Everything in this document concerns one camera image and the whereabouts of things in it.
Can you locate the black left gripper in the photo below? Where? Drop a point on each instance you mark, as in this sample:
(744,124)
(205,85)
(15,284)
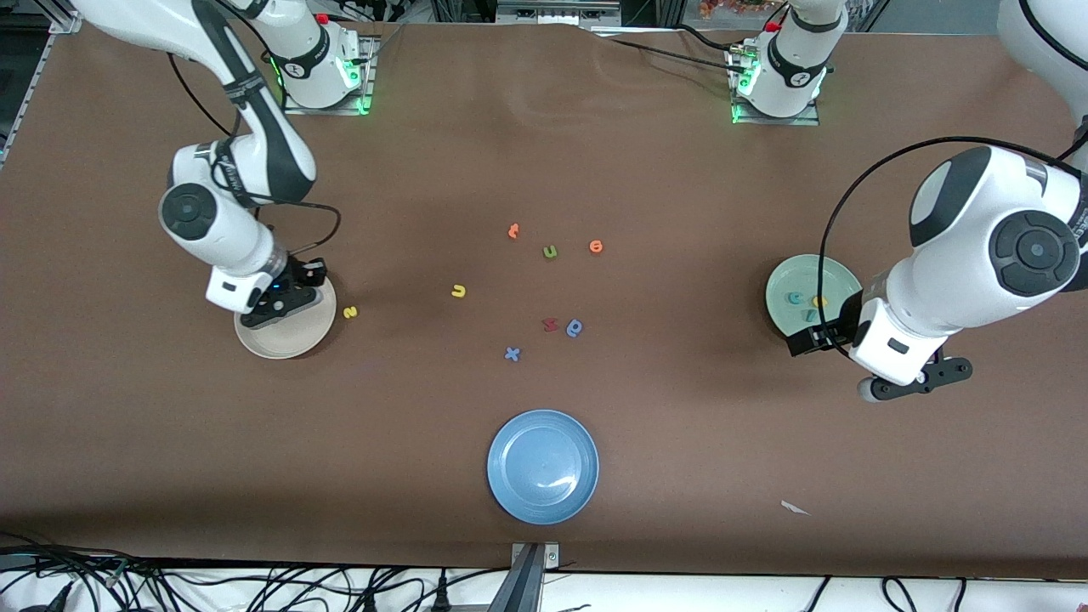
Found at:
(836,326)

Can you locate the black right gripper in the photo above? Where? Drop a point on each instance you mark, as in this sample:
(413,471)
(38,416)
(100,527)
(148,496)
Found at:
(297,276)

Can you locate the beige round plate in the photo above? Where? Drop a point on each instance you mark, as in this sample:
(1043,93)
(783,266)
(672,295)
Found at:
(289,340)

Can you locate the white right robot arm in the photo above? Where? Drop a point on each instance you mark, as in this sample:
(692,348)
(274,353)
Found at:
(221,229)

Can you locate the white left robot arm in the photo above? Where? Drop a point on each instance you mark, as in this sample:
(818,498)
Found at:
(977,255)

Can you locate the green round plate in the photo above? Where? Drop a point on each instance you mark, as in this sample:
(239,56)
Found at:
(786,276)

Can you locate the white paper scrap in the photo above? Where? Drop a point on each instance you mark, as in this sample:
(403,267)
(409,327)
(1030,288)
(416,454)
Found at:
(792,507)

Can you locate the brown table cover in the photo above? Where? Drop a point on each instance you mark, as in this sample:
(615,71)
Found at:
(170,425)

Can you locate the blue foam letter q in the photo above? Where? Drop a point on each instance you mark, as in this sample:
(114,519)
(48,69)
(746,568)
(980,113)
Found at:
(569,330)

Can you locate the blue round plate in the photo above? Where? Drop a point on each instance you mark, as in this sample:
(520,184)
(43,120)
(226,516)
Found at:
(542,467)

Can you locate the black power plug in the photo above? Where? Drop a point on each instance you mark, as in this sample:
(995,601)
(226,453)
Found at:
(371,602)
(441,595)

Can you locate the orange patterned object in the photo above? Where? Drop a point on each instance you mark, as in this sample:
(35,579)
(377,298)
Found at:
(739,7)

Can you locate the grey metal box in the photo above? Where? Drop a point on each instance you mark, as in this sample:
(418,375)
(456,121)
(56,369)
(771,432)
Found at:
(557,12)

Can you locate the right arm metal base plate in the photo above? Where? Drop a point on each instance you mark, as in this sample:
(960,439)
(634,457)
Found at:
(367,85)

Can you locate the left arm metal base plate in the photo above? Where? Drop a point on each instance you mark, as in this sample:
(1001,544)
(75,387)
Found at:
(778,121)

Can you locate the aluminium frame profile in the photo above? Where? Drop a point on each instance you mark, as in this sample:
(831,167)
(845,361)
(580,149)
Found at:
(61,24)

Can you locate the grey metal camera mount bracket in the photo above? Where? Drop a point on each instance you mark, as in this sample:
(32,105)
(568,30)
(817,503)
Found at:
(529,586)

